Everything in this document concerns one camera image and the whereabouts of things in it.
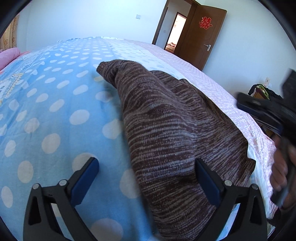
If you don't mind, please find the brown knitted sweater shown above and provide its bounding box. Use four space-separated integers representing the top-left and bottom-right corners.
97 60 255 240

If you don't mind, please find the dark clothes pile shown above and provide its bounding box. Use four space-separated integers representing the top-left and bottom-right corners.
248 84 282 100

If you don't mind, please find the right hand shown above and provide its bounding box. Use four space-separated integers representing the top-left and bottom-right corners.
270 136 295 210

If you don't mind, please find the blue pink patterned bedsheet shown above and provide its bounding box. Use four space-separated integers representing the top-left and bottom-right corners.
1 37 275 240

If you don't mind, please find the red door decoration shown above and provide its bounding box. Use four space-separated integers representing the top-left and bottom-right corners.
199 16 213 30

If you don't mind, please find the brown wooden door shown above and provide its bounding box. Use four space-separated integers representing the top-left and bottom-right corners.
174 3 227 71

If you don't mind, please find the folded pink blanket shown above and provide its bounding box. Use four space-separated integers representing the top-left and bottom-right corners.
0 48 21 71

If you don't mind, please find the beige yellow curtain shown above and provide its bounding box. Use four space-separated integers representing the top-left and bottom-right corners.
1 14 20 51

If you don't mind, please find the white wall socket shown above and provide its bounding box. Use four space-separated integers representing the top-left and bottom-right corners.
264 77 270 88

